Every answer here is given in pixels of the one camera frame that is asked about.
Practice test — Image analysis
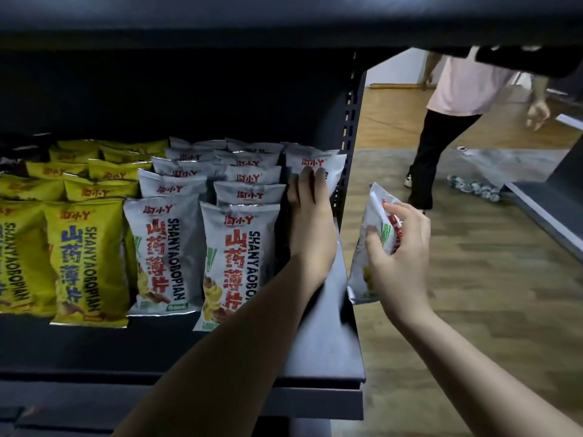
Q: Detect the person's left hand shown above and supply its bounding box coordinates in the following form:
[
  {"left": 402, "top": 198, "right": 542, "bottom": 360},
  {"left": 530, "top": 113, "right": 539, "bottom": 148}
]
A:
[{"left": 287, "top": 166, "right": 339, "bottom": 287}]

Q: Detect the person's right hand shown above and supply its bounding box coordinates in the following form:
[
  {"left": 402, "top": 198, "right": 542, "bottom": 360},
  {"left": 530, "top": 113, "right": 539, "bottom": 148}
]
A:
[{"left": 364, "top": 202, "right": 432, "bottom": 322}]

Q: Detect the dark blue metal shelf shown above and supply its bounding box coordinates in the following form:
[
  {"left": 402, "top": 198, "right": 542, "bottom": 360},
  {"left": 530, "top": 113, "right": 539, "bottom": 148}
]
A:
[{"left": 0, "top": 0, "right": 583, "bottom": 437}]

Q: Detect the brown snack packet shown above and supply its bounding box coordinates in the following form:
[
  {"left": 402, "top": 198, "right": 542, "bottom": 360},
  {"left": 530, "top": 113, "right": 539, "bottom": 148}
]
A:
[
  {"left": 0, "top": 143, "right": 51, "bottom": 161},
  {"left": 0, "top": 157, "right": 28, "bottom": 177}
]

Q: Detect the person's left forearm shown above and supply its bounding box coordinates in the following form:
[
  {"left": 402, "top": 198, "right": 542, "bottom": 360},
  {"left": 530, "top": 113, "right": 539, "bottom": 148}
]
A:
[{"left": 111, "top": 259, "right": 329, "bottom": 437}]

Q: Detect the person's right forearm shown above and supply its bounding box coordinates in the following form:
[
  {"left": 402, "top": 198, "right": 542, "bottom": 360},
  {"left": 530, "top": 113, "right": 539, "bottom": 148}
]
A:
[{"left": 391, "top": 309, "right": 583, "bottom": 437}]

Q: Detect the clear plastic water bottle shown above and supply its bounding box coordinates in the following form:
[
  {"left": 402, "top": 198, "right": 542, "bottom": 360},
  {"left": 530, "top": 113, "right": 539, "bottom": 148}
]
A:
[{"left": 446, "top": 174, "right": 504, "bottom": 204}]

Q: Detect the clear plastic sheet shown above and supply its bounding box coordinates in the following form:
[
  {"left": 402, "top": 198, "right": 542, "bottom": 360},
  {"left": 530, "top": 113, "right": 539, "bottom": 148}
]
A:
[{"left": 457, "top": 147, "right": 570, "bottom": 187}]

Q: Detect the white edged shelving rack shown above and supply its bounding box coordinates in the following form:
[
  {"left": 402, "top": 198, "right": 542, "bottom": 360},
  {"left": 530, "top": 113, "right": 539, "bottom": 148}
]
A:
[{"left": 503, "top": 76, "right": 583, "bottom": 265}]

